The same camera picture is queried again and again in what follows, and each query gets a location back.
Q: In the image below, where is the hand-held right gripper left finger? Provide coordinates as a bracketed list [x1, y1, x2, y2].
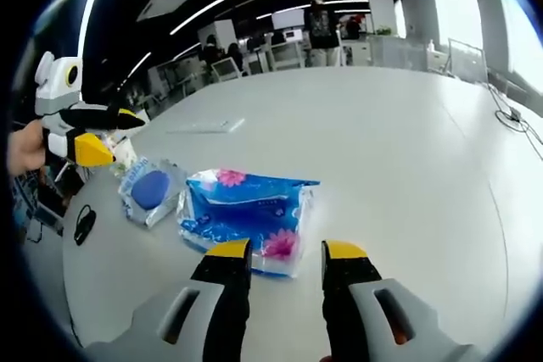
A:
[126, 238, 254, 362]

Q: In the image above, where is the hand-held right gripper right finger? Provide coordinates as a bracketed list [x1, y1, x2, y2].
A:
[321, 239, 467, 362]

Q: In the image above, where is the dark blue plastic bag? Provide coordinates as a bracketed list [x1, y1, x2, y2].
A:
[117, 157, 188, 228]

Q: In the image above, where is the black cable loop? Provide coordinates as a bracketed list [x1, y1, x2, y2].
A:
[73, 203, 98, 247]

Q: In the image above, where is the blue floral tissue pack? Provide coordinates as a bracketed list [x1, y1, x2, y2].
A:
[176, 168, 322, 281]

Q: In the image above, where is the person's left hand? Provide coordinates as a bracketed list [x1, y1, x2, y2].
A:
[8, 120, 47, 176]

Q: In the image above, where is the ceiling air conditioner panel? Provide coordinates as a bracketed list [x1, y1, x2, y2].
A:
[135, 0, 199, 23]

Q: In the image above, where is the white office chair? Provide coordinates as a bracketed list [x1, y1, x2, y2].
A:
[210, 58, 244, 82]

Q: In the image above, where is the white table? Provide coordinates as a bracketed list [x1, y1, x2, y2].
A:
[63, 64, 543, 362]

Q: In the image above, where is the computer monitor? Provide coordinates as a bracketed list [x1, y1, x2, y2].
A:
[271, 11, 305, 31]

